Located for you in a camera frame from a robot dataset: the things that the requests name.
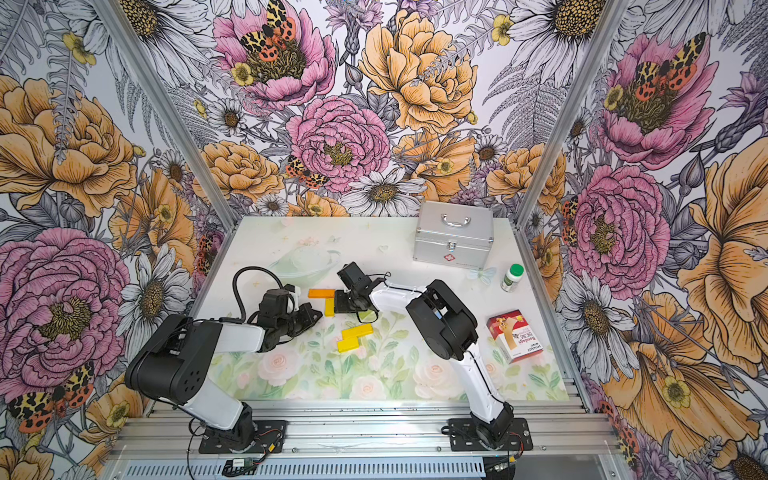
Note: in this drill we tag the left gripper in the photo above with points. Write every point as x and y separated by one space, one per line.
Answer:
306 312

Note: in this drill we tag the orange block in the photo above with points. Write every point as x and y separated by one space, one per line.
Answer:
321 293

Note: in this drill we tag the yellow small block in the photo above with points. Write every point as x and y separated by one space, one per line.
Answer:
329 308

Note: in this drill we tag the yellow long block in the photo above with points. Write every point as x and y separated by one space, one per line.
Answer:
358 331
348 344

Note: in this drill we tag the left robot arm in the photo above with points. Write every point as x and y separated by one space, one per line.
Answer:
172 366

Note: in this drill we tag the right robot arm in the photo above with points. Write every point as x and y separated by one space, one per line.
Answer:
449 329

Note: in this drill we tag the clear glass bowl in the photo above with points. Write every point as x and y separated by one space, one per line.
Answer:
305 266

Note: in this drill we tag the silver metal case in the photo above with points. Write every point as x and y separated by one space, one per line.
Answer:
453 235

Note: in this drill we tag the white green-capped bottle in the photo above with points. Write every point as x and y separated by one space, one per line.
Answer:
512 277

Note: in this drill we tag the red bandage box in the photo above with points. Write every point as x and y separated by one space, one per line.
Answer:
514 336

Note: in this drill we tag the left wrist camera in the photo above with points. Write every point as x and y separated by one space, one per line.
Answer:
294 292

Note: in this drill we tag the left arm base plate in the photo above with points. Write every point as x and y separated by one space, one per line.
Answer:
257 437

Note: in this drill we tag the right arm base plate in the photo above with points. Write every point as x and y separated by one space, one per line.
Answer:
470 434

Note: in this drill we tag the aluminium rail frame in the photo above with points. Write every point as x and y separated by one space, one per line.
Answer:
377 440

